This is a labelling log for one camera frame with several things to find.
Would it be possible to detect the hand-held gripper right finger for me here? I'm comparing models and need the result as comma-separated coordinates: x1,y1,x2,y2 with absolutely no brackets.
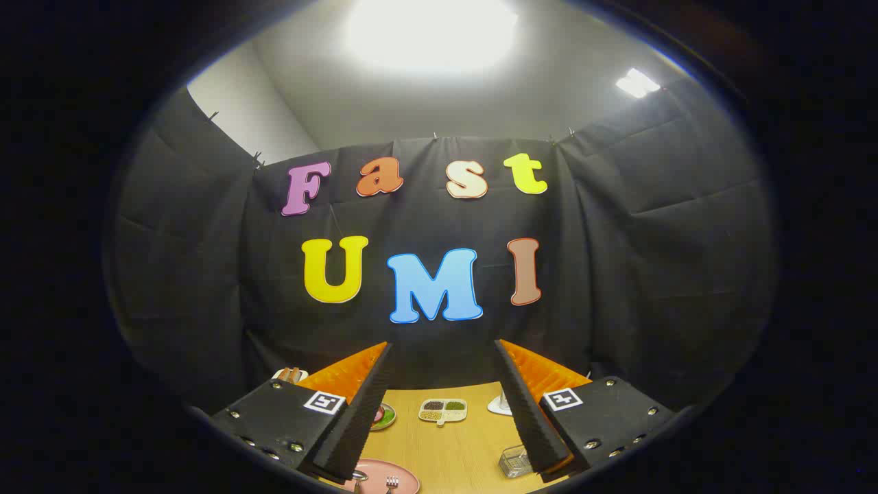
495,339,677,483

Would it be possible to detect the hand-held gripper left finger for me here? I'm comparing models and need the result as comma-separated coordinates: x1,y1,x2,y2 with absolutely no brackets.
209,342,396,482

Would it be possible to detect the pink plate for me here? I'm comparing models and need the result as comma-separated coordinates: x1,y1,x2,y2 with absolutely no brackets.
340,458,420,494

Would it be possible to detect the white divided dish of beans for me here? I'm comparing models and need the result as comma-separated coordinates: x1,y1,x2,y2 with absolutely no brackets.
418,398,468,427

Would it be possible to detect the black backdrop cloth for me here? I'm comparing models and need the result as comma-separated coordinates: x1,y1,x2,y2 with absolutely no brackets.
103,72,779,419

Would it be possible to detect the small ceiling light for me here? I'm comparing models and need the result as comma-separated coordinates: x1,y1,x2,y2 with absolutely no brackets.
615,67,661,99

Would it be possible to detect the large ceiling light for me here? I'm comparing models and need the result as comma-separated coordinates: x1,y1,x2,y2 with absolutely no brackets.
346,0,519,73

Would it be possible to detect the metal wire basket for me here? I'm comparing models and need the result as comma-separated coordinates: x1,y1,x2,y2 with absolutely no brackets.
498,445,534,479

